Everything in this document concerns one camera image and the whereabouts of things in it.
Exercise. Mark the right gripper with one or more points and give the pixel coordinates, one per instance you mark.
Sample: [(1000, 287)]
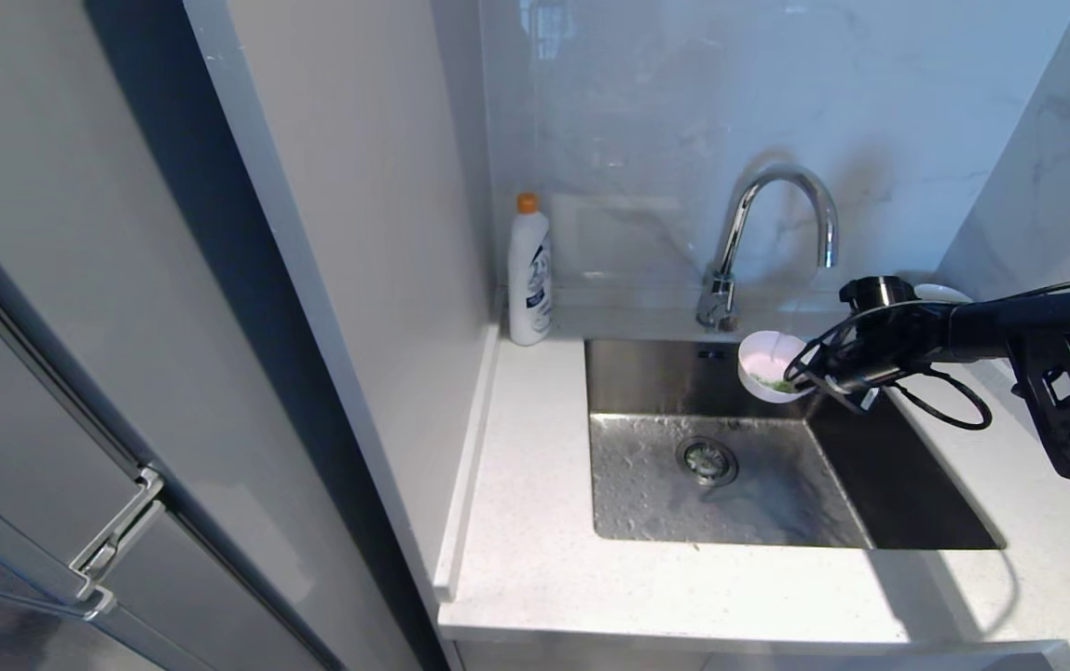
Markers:
[(861, 365)]

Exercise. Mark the white bowl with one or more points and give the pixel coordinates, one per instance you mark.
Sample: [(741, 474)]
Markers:
[(759, 359)]

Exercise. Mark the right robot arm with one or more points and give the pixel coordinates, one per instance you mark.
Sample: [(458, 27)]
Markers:
[(1010, 328)]

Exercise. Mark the green food bits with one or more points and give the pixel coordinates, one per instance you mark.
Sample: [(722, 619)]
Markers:
[(781, 384)]

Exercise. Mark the white plate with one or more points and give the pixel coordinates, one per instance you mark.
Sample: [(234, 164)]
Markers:
[(943, 293)]

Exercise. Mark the metal sink drain strainer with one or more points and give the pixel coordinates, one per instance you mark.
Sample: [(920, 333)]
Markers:
[(707, 460)]

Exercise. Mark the stainless steel sink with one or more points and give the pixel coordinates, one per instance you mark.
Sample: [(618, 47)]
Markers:
[(731, 503)]

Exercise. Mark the chrome curved faucet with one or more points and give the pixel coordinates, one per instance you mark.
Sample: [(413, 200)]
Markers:
[(742, 216)]

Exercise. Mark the white bottle orange cap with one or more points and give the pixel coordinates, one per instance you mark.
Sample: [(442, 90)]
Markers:
[(528, 280)]

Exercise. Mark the white cabinet side panel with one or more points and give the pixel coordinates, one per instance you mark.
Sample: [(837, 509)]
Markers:
[(386, 233)]

